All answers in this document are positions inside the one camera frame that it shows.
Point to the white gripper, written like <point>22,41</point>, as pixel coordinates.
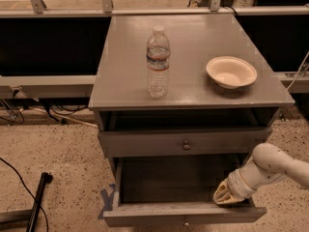
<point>238,183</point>

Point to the grey drawer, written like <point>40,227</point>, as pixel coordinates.
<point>148,143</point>
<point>175,190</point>

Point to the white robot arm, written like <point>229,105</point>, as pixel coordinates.
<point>269,165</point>

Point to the grey top drawer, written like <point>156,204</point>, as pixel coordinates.
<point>148,143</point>

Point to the grey wooden drawer cabinet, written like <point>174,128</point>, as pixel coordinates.
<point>194,101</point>

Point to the blue tape cross mark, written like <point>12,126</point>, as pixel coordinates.
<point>107,199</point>

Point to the white paper bowl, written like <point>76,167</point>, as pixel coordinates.
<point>231,72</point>

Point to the clear plastic water bottle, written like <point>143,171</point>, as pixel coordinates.
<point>158,62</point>

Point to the black metal stand leg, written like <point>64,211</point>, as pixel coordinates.
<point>31,215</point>

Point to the grey metal railing frame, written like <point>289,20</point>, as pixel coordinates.
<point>21,25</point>

